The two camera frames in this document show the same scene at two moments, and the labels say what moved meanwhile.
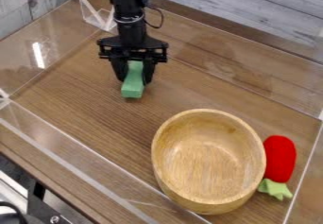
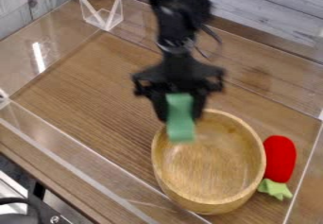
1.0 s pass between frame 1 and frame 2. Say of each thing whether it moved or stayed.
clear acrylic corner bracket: stayed
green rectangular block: moved
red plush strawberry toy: stayed
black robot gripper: moved
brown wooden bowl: stayed
